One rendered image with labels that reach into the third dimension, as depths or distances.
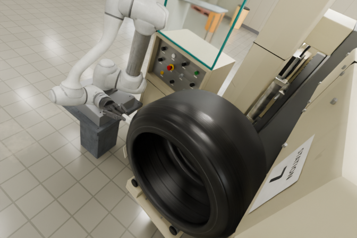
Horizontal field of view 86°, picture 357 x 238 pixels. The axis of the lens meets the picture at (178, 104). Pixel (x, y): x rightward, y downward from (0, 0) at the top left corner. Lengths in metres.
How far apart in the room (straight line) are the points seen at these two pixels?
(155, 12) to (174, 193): 0.93
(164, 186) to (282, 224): 0.90
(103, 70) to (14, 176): 1.22
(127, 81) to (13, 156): 1.31
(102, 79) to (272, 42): 1.14
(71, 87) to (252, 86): 0.88
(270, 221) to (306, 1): 0.66
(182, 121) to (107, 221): 1.46
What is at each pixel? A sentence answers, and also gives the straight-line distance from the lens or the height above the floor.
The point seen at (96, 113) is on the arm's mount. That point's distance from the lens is 1.51.
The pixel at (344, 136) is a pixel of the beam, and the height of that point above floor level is 1.78.
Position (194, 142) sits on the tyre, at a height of 1.43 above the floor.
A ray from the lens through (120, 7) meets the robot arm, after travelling 1.12.
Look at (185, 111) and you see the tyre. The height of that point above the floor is 1.46.
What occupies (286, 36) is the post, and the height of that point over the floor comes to 1.72.
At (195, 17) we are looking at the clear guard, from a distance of 1.36.
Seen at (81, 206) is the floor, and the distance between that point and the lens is 1.98.
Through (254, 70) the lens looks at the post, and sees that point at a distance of 0.82.
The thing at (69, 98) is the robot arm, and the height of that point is 1.07.
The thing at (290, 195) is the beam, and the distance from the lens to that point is 0.19.
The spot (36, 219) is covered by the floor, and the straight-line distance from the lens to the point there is 2.00.
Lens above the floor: 1.86
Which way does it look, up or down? 39 degrees down
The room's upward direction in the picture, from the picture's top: 23 degrees clockwise
